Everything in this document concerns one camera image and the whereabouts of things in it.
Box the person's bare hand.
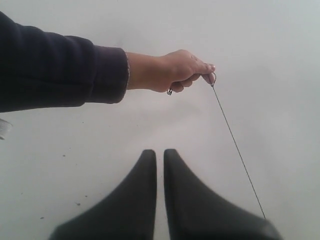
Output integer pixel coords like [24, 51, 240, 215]
[126, 50, 216, 93]

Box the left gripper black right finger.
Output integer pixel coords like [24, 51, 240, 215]
[163, 149, 282, 240]

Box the thin black string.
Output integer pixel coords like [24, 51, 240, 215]
[206, 72, 267, 220]

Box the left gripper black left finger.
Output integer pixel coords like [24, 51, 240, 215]
[50, 149, 157, 240]

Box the dark navy sleeved forearm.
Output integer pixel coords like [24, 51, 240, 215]
[0, 14, 130, 113]

